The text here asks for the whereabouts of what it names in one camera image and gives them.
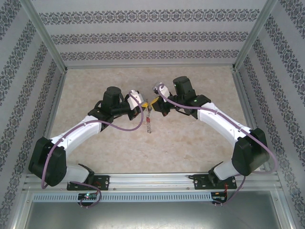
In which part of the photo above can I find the wide aluminium base beam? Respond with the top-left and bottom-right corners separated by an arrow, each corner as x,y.
23,173 -> 281,191

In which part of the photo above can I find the silver chain with split rings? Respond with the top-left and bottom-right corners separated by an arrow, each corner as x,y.
145,100 -> 153,134

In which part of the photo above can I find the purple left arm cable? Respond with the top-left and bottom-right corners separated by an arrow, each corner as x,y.
41,90 -> 146,208

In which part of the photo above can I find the aluminium frame rail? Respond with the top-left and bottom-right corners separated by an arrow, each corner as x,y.
232,70 -> 279,178
44,71 -> 69,139

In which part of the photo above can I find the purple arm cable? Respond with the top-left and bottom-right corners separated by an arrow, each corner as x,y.
41,90 -> 146,208
157,83 -> 278,207

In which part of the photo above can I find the grey metal sheet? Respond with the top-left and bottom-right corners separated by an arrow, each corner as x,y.
9,190 -> 296,229

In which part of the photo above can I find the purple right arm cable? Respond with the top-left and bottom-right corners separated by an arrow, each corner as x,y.
157,83 -> 278,207

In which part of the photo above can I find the aluminium frame post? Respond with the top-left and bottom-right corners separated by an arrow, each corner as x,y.
22,0 -> 69,73
231,0 -> 279,72

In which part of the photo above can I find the small controller circuit board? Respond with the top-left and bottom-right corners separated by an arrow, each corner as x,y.
78,192 -> 100,201
212,190 -> 229,202

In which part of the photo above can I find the slotted grey cable duct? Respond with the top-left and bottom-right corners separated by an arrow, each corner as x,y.
32,192 -> 213,202

